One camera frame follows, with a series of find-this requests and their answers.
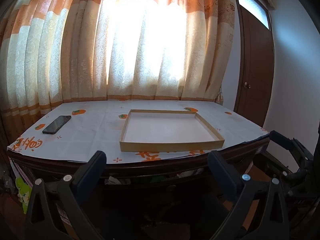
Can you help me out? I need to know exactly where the black smartphone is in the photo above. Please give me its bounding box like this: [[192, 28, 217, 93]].
[[42, 115, 72, 135]]

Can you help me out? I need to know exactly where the green plush toy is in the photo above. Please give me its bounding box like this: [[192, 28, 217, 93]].
[[15, 177, 32, 214]]

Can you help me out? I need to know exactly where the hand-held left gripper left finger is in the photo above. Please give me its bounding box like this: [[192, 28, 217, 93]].
[[25, 150, 107, 240]]

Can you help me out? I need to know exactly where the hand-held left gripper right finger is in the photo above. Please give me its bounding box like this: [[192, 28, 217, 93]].
[[207, 151, 292, 240]]

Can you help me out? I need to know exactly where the brown wooden door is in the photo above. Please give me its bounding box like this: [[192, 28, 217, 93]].
[[234, 0, 275, 128]]

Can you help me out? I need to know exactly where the cream orange patterned curtain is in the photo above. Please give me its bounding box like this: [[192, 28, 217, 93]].
[[0, 0, 237, 117]]

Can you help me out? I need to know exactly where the dark wooden drawer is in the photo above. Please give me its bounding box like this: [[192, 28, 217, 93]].
[[100, 167, 215, 205]]

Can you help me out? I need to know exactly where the frosted transom window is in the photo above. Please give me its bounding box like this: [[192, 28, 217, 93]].
[[235, 0, 272, 30]]

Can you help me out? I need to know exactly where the curtain tassel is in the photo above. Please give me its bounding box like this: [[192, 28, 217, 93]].
[[215, 85, 224, 105]]

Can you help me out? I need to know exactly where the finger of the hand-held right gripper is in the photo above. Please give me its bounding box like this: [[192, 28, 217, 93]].
[[255, 154, 292, 180], [269, 130, 315, 172]]

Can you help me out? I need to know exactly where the shallow cardboard tray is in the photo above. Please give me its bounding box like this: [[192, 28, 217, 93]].
[[119, 109, 225, 153]]

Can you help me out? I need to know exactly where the dark wooden desk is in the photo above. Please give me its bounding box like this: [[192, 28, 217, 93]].
[[7, 137, 272, 205]]

